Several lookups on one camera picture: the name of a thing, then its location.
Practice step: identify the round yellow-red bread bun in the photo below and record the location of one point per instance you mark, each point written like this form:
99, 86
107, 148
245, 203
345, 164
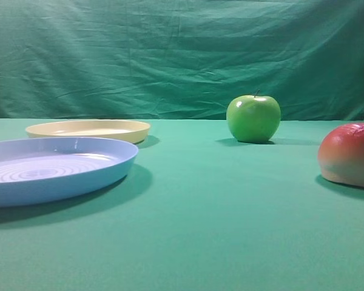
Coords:
341, 155

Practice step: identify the yellow plastic plate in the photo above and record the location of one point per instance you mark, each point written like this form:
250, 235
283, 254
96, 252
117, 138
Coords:
125, 130

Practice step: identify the blue plastic plate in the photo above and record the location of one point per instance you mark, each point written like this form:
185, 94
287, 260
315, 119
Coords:
39, 170

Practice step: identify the green tablecloth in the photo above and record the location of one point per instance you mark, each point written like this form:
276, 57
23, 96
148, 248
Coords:
198, 211

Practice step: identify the green apple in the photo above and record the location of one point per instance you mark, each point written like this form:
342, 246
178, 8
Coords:
253, 118

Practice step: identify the green backdrop cloth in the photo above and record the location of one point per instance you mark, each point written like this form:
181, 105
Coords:
180, 59

